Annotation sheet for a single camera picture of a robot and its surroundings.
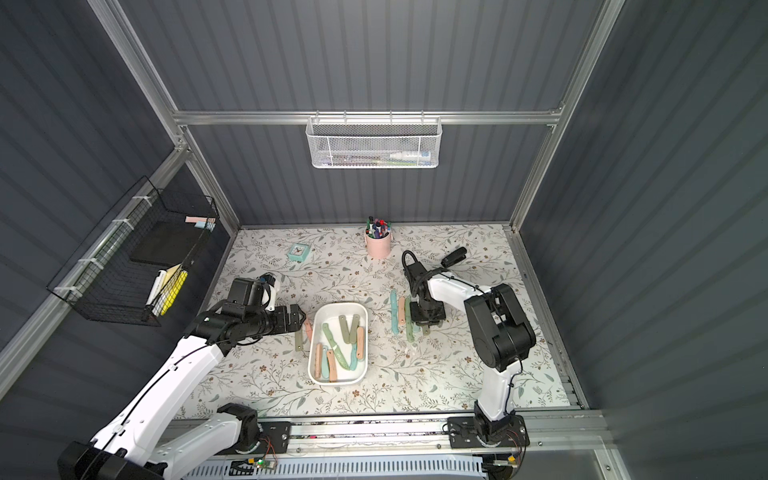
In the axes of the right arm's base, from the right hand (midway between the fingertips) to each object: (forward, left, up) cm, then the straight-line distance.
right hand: (427, 322), depth 94 cm
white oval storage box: (-7, +27, 0) cm, 28 cm away
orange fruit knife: (+4, +8, 0) cm, 9 cm away
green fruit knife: (-3, +6, 0) cm, 7 cm away
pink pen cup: (+27, +17, +5) cm, 32 cm away
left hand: (-7, +39, +15) cm, 42 cm away
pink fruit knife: (-6, +35, +7) cm, 36 cm away
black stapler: (+25, -12, +2) cm, 28 cm away
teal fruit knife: (+8, +11, 0) cm, 14 cm away
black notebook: (+9, +72, +28) cm, 78 cm away
